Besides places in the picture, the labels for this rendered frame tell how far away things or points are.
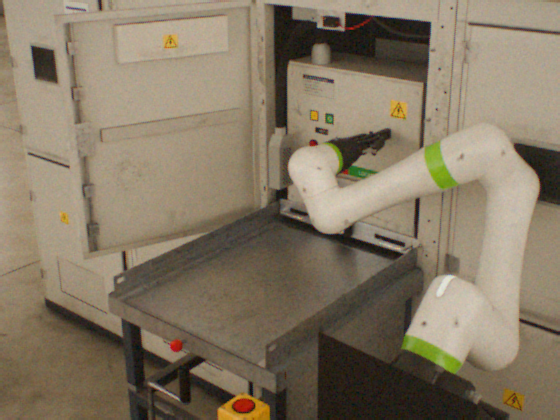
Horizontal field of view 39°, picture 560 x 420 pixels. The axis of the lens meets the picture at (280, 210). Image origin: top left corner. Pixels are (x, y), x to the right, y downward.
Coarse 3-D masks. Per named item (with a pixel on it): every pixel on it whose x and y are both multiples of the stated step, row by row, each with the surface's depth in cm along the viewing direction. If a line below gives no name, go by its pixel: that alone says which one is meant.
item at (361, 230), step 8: (280, 200) 268; (288, 200) 266; (296, 208) 264; (304, 208) 262; (360, 224) 248; (368, 224) 247; (352, 232) 251; (360, 232) 249; (368, 232) 247; (376, 232) 245; (384, 232) 243; (392, 232) 241; (368, 240) 248; (376, 240) 246; (384, 240) 244; (392, 240) 242; (400, 240) 240; (416, 240) 236; (392, 248) 243
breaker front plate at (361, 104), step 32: (288, 64) 249; (288, 96) 253; (320, 96) 245; (352, 96) 237; (384, 96) 229; (416, 96) 223; (288, 128) 257; (352, 128) 240; (384, 128) 233; (416, 128) 226; (384, 160) 236; (288, 192) 266; (384, 224) 244
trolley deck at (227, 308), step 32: (224, 256) 245; (256, 256) 244; (288, 256) 244; (320, 256) 244; (352, 256) 244; (160, 288) 226; (192, 288) 226; (224, 288) 225; (256, 288) 225; (288, 288) 225; (320, 288) 225; (416, 288) 233; (128, 320) 220; (160, 320) 210; (192, 320) 209; (224, 320) 209; (256, 320) 209; (288, 320) 209; (352, 320) 208; (192, 352) 205; (224, 352) 196; (256, 352) 195; (256, 384) 192; (288, 384) 191
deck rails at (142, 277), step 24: (264, 216) 264; (192, 240) 239; (216, 240) 248; (240, 240) 254; (144, 264) 226; (168, 264) 234; (192, 264) 239; (408, 264) 232; (120, 288) 221; (144, 288) 225; (360, 288) 213; (384, 288) 224; (336, 312) 207; (288, 336) 192; (312, 336) 200; (264, 360) 191
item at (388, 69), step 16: (304, 64) 245; (320, 64) 245; (336, 64) 245; (352, 64) 245; (368, 64) 244; (384, 64) 244; (400, 64) 244; (416, 64) 244; (400, 80) 224; (416, 80) 224; (416, 224) 237
